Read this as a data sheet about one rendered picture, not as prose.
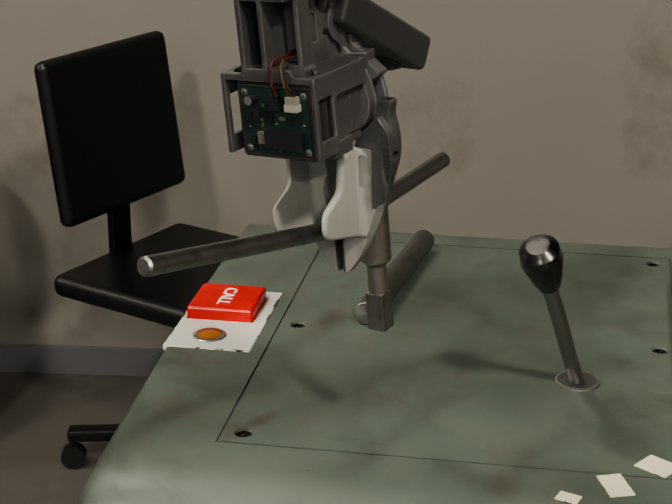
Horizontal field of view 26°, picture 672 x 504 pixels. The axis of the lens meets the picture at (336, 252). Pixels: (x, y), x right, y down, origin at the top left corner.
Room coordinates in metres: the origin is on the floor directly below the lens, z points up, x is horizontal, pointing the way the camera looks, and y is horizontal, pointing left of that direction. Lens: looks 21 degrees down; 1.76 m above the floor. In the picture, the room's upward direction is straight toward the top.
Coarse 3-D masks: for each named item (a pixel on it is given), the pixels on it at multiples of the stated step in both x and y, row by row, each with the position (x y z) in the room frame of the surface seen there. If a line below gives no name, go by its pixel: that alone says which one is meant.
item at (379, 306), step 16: (384, 208) 0.95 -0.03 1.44; (384, 224) 0.95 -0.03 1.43; (384, 240) 0.95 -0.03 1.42; (368, 256) 0.95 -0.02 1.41; (384, 256) 0.95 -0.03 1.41; (368, 272) 0.95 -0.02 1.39; (384, 272) 0.95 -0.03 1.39; (368, 288) 0.96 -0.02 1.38; (384, 288) 0.95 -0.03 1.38; (368, 304) 0.95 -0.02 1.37; (384, 304) 0.95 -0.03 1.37; (368, 320) 0.95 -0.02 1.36; (384, 320) 0.95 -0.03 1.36
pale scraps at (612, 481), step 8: (648, 456) 0.94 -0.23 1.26; (640, 464) 0.93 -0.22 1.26; (648, 464) 0.93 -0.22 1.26; (656, 464) 0.93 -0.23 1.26; (664, 464) 0.93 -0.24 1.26; (656, 472) 0.91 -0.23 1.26; (664, 472) 0.91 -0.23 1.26; (600, 480) 0.90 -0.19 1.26; (608, 480) 0.90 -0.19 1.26; (616, 480) 0.90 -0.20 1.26; (624, 480) 0.90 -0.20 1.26; (608, 488) 0.89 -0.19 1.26; (616, 488) 0.89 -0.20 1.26; (624, 488) 0.89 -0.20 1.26; (560, 496) 0.88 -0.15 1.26; (568, 496) 0.88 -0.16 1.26; (576, 496) 0.88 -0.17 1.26; (616, 496) 0.88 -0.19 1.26
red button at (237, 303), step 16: (208, 288) 1.24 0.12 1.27; (224, 288) 1.24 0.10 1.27; (240, 288) 1.24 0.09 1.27; (256, 288) 1.24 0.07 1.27; (192, 304) 1.20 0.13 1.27; (208, 304) 1.20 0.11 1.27; (224, 304) 1.20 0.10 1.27; (240, 304) 1.20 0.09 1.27; (256, 304) 1.20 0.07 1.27; (224, 320) 1.19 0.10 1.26; (240, 320) 1.18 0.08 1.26
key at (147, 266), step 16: (432, 160) 1.02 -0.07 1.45; (448, 160) 1.03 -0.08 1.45; (416, 176) 0.99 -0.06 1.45; (400, 192) 0.97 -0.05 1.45; (320, 224) 0.90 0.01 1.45; (240, 240) 0.83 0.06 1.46; (256, 240) 0.84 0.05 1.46; (272, 240) 0.85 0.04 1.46; (288, 240) 0.86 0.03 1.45; (304, 240) 0.88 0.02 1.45; (320, 240) 0.89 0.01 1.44; (144, 256) 0.76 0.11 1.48; (160, 256) 0.76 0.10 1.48; (176, 256) 0.77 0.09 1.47; (192, 256) 0.78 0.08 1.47; (208, 256) 0.79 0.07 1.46; (224, 256) 0.81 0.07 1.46; (240, 256) 0.82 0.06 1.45; (144, 272) 0.76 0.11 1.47; (160, 272) 0.76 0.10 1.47
